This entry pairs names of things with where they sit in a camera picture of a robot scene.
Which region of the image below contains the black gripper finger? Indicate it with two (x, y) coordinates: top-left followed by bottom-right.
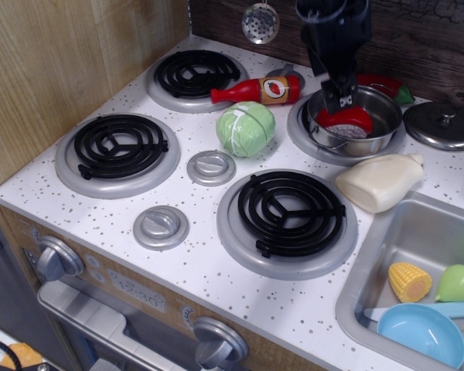
(321, 80), (358, 114)

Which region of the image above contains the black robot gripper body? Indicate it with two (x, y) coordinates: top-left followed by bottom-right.
(295, 1), (371, 83)

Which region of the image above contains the small steel pan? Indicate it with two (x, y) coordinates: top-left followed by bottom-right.
(302, 86), (402, 157)

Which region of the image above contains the back silver stovetop knob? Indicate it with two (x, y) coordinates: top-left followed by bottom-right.
(265, 63), (305, 90)

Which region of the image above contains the silver stovetop knob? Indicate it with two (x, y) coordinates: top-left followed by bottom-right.
(265, 63), (305, 90)
(132, 206), (189, 251)
(186, 150), (237, 186)

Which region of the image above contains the red toy chili pepper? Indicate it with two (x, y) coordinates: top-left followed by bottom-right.
(357, 74), (415, 106)

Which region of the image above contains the red toy ketchup bottle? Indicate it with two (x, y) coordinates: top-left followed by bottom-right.
(210, 75), (301, 105)

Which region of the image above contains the hanging steel skimmer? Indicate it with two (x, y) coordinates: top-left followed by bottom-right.
(241, 1), (280, 45)

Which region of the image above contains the cream toy mayonnaise bottle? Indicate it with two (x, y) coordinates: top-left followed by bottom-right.
(335, 154), (424, 213)

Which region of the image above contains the green toy cabbage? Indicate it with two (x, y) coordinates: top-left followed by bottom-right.
(216, 101), (276, 158)

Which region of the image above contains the steel pot lid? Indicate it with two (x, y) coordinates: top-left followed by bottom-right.
(403, 102), (464, 151)

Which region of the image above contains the front right black burner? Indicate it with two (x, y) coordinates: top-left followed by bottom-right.
(217, 169), (358, 281)

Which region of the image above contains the black burner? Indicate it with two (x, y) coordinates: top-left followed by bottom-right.
(146, 49), (249, 114)
(217, 169), (358, 281)
(55, 114), (180, 199)

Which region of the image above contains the upper silver stovetop knob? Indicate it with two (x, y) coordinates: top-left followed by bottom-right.
(186, 150), (237, 186)

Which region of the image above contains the back left black burner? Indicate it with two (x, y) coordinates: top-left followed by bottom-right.
(146, 49), (249, 114)

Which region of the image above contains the steel sink basin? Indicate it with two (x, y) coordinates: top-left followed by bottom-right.
(336, 192), (464, 370)

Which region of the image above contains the yellow toy corn cob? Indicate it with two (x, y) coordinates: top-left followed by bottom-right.
(388, 262), (432, 303)

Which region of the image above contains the lower silver stovetop knob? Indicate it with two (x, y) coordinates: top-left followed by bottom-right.
(132, 206), (189, 251)

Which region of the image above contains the green toy pear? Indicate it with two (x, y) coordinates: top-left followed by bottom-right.
(435, 264), (464, 302)

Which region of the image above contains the front left black burner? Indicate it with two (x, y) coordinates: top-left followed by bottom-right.
(55, 114), (180, 199)

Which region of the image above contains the light blue toy ladle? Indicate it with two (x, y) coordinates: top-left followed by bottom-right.
(363, 301), (464, 369)

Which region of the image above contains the right silver oven knob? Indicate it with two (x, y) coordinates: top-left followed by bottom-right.
(193, 316), (249, 370)

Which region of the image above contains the silver oven knob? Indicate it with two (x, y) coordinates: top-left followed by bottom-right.
(193, 316), (249, 370)
(37, 235), (85, 281)

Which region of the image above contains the left silver oven knob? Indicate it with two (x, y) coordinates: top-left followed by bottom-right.
(37, 235), (85, 281)

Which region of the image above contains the orange toy object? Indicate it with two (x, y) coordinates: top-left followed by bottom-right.
(0, 343), (43, 369)

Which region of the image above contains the silver oven door handle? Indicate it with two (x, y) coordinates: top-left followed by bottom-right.
(37, 281), (202, 370)

